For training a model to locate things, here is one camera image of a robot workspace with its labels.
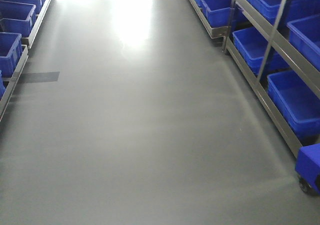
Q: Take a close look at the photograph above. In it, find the steel shelf rack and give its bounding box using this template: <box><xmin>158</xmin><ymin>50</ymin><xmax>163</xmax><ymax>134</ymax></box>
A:
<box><xmin>0</xmin><ymin>0</ymin><xmax>51</xmax><ymax>117</ymax></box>
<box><xmin>189</xmin><ymin>0</ymin><xmax>320</xmax><ymax>155</ymax></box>

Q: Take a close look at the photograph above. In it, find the blue bin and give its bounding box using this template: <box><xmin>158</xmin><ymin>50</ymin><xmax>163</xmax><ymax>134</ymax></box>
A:
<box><xmin>267</xmin><ymin>70</ymin><xmax>320</xmax><ymax>139</ymax></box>
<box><xmin>232</xmin><ymin>26</ymin><xmax>289</xmax><ymax>76</ymax></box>

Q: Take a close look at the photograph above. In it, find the blue bin middle right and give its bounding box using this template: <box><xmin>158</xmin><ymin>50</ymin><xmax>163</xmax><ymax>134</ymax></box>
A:
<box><xmin>232</xmin><ymin>26</ymin><xmax>289</xmax><ymax>76</ymax></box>

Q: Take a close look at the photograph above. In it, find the right steel shelf rack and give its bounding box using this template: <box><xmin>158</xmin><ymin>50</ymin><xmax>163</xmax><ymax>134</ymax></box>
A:
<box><xmin>189</xmin><ymin>0</ymin><xmax>320</xmax><ymax>155</ymax></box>

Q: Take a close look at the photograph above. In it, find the blue bin near right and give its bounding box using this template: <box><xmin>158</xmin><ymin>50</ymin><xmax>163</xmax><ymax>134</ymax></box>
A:
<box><xmin>267</xmin><ymin>70</ymin><xmax>320</xmax><ymax>139</ymax></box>

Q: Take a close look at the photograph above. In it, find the left steel shelf rack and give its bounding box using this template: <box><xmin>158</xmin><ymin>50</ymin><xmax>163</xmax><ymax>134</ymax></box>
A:
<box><xmin>0</xmin><ymin>0</ymin><xmax>51</xmax><ymax>117</ymax></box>

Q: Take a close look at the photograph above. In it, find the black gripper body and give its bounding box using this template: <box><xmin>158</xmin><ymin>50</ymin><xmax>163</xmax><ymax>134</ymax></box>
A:
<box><xmin>298</xmin><ymin>176</ymin><xmax>319</xmax><ymax>195</ymax></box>

